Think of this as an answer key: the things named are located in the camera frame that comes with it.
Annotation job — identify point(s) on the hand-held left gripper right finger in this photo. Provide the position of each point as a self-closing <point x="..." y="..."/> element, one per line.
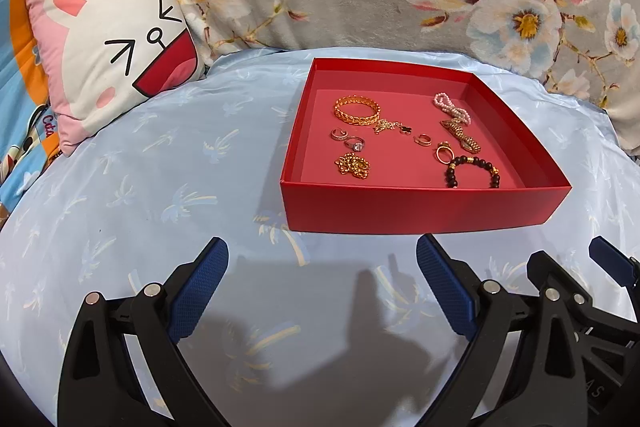
<point x="447" y="287"/>

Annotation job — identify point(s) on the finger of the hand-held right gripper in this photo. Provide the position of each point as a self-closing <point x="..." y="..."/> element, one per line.
<point x="550" y="272"/>
<point x="617" y="262"/>

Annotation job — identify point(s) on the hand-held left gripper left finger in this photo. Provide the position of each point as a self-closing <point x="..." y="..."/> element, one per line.
<point x="197" y="287"/>

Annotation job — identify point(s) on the red cardboard box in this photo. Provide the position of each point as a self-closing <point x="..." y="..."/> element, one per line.
<point x="400" y="207"/>

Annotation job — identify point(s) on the gold hoop earring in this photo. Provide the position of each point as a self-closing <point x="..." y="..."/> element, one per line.
<point x="423" y="140"/>
<point x="338" y="136"/>

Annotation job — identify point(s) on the light blue palm-print sheet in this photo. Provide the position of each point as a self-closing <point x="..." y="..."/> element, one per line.
<point x="150" y="207"/>

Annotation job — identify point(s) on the cartoon rabbit pillow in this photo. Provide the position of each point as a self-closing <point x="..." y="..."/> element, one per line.
<point x="100" y="72"/>

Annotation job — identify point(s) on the colourful cartoon blanket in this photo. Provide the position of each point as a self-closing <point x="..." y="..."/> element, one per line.
<point x="20" y="72"/>

